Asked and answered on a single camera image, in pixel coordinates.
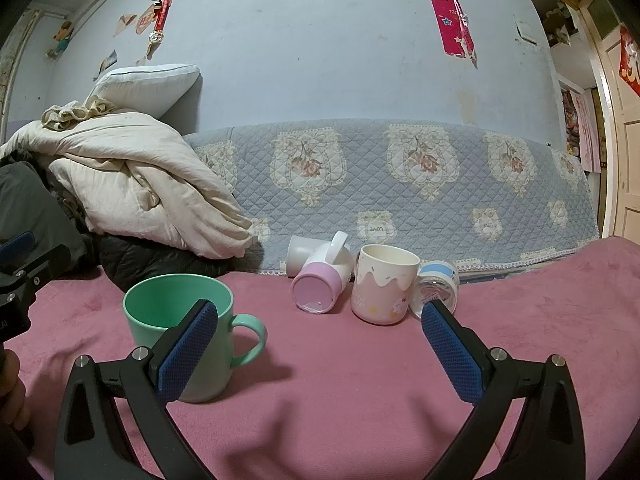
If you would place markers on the black quilted jacket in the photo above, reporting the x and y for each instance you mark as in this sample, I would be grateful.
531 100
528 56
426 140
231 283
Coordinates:
150 262

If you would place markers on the white light switch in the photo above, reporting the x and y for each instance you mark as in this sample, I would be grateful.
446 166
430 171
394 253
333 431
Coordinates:
526 33

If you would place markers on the red height chart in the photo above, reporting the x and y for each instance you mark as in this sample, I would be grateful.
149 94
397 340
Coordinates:
450 10

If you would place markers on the person's left hand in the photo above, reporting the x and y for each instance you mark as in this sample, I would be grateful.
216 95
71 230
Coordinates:
11 405

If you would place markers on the dark grey cloth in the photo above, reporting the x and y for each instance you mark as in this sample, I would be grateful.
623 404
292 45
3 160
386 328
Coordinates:
40 200

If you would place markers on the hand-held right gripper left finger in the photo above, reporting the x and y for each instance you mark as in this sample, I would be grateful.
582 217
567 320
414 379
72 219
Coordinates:
187 355

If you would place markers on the green mug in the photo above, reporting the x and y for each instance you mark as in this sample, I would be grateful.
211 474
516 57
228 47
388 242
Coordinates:
150 310

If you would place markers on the pink and white cup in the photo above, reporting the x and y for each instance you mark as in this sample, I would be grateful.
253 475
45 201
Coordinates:
315 292

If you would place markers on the cream wooden door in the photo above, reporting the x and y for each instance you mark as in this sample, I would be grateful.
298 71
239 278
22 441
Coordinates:
622 160

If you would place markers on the cartoon figure wall sticker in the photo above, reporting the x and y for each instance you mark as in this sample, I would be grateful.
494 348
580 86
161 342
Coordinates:
62 37

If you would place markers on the small wall picture card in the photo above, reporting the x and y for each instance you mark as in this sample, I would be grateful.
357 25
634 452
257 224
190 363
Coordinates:
106 64

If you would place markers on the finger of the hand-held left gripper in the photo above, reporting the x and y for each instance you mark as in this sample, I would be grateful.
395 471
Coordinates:
17 245

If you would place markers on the small clear lidded jar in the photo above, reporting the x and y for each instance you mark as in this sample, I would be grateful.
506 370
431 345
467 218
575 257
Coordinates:
441 284

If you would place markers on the pink cartoon cup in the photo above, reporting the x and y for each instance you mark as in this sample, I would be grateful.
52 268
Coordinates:
381 292

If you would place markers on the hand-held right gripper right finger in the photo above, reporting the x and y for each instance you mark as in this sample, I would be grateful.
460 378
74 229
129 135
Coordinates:
452 355

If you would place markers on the pink hanging clothes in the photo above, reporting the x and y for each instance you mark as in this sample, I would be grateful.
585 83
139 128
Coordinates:
582 130

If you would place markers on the beige blanket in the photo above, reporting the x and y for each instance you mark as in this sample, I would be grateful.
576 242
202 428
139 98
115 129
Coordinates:
125 170

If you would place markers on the paper plane wall sticker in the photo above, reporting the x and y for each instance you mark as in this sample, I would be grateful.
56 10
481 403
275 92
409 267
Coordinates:
126 22

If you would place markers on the cream ruffled cloth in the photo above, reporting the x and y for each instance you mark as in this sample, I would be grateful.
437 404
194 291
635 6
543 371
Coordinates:
75 115

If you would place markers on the plain white cup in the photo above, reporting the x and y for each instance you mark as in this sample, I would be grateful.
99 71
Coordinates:
300 255

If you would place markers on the red hanging ornament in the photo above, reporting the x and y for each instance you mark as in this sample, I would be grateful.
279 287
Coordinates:
165 5

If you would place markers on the red door decoration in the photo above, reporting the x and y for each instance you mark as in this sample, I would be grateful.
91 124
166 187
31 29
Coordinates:
631 60

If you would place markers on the white pillow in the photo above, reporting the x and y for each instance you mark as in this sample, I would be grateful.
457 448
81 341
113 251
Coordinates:
150 90

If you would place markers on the red and white paper tag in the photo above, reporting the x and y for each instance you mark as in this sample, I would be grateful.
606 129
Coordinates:
148 19

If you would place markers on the white window frame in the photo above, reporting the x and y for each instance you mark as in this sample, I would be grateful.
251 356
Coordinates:
20 60

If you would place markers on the pink plush blanket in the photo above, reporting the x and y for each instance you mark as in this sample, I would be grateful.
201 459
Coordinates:
350 390

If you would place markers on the quilted floral sofa cover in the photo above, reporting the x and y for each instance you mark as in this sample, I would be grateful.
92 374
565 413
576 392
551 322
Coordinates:
350 185

